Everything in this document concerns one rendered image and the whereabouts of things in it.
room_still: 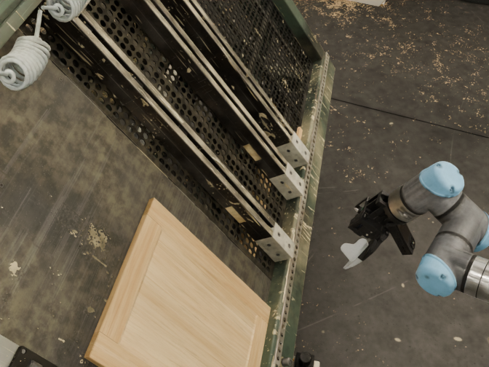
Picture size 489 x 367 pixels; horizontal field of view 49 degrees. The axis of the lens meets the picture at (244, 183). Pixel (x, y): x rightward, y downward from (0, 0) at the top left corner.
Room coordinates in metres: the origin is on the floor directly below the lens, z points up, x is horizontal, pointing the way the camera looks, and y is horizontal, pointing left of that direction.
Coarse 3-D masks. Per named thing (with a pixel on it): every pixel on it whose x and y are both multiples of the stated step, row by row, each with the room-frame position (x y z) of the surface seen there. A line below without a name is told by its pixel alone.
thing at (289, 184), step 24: (120, 0) 1.38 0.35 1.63; (144, 0) 1.37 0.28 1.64; (144, 24) 1.37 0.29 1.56; (168, 24) 1.37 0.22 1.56; (168, 48) 1.36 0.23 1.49; (192, 48) 1.38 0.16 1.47; (192, 72) 1.34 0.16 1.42; (216, 72) 1.39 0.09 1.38; (216, 96) 1.33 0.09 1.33; (240, 120) 1.31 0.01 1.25; (240, 144) 1.31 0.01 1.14; (264, 144) 1.31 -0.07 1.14; (264, 168) 1.30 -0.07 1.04; (288, 168) 1.32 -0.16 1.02; (288, 192) 1.28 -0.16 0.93
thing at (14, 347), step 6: (0, 336) 0.42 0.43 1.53; (0, 342) 0.41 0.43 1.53; (6, 342) 0.42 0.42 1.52; (12, 342) 0.42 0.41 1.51; (0, 348) 0.41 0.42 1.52; (6, 348) 0.41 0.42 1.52; (12, 348) 0.41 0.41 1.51; (0, 354) 0.40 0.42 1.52; (6, 354) 0.40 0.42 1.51; (12, 354) 0.40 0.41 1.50; (0, 360) 0.39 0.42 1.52; (6, 360) 0.39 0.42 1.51; (0, 366) 0.38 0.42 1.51; (6, 366) 0.38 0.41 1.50
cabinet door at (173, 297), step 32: (160, 224) 0.84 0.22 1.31; (128, 256) 0.71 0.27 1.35; (160, 256) 0.76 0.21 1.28; (192, 256) 0.82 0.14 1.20; (128, 288) 0.64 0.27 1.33; (160, 288) 0.69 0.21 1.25; (192, 288) 0.74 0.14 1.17; (224, 288) 0.79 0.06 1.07; (128, 320) 0.57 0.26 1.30; (160, 320) 0.61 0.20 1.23; (192, 320) 0.66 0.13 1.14; (224, 320) 0.71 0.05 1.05; (256, 320) 0.76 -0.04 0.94; (96, 352) 0.48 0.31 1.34; (128, 352) 0.51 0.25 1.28; (160, 352) 0.54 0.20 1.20; (192, 352) 0.58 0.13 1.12; (224, 352) 0.63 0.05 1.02; (256, 352) 0.67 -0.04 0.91
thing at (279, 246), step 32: (64, 32) 1.11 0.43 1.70; (96, 32) 1.14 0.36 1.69; (96, 64) 1.10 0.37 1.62; (128, 64) 1.13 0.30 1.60; (128, 96) 1.09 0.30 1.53; (160, 96) 1.12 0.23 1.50; (160, 128) 1.07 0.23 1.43; (192, 160) 1.06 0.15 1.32; (224, 192) 1.04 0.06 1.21; (256, 224) 1.02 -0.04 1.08; (288, 256) 1.00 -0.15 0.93
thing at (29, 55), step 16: (32, 0) 0.84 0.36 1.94; (48, 0) 0.96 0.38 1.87; (64, 0) 1.02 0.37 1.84; (80, 0) 0.98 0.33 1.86; (16, 16) 0.78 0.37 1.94; (64, 16) 0.97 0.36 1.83; (0, 32) 0.74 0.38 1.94; (0, 48) 0.71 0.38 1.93; (16, 48) 0.81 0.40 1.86; (32, 48) 0.81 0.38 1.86; (48, 48) 0.84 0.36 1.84; (0, 64) 0.76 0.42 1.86; (16, 64) 0.81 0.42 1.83; (32, 64) 0.78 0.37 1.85; (16, 80) 0.78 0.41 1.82; (32, 80) 0.77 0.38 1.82
